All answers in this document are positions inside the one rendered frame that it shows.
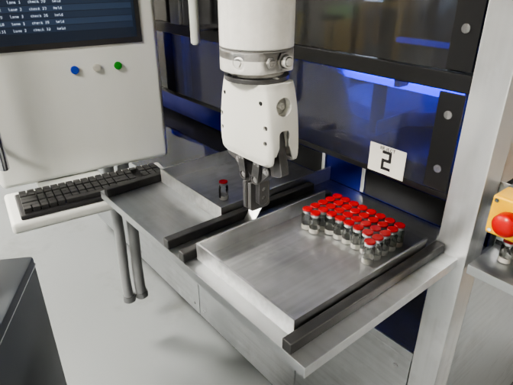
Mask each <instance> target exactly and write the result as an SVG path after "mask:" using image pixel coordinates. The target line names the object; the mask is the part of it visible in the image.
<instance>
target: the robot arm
mask: <svg viewBox="0 0 513 385"><path fill-rule="evenodd" d="M218 31H219V53H220V69H221V70H222V71H224V81H223V89H222V98H221V135H222V141H223V145H224V146H225V147H226V148H227V150H228V153H229V154H230V155H231V156H232V157H234V158H235V159H236V160H237V162H238V164H239V170H240V176H241V178H243V179H244V180H243V191H244V207H246V208H248V209H249V210H251V211H254V210H257V209H260V208H262V207H264V206H266V205H269V180H271V179H272V178H273V177H277V178H281V177H284V176H287V175H289V167H288V161H287V160H294V159H296V158H297V156H298V109H297V101H296V94H295V87H294V82H293V80H291V79H289V72H288V71H290V70H292V69H293V62H294V39H295V0H218ZM262 167H264V168H263V169H262Z"/></svg>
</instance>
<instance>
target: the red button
mask: <svg viewBox="0 0 513 385"><path fill-rule="evenodd" d="M492 229H493V231H494V232H495V233H496V234H497V235H498V236H501V237H503V238H510V237H512V236H513V214H512V213H510V212H501V213H499V214H497V215H496V216H495V217H494V218H493V219H492Z"/></svg>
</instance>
